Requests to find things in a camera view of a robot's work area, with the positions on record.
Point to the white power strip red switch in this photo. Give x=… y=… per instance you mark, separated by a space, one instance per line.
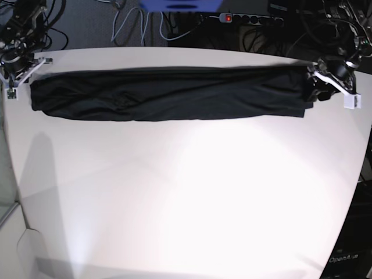
x=249 y=19

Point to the black OpenArm equipment case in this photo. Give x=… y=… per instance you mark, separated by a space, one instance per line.
x=351 y=256

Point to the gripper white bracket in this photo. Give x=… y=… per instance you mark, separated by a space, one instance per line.
x=17 y=69
x=329 y=77

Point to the black long-sleeve T-shirt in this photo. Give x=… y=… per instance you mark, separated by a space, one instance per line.
x=173 y=93

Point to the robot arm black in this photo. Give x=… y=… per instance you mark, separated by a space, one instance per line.
x=25 y=33
x=342 y=32

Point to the blue box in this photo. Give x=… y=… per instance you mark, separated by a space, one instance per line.
x=181 y=5

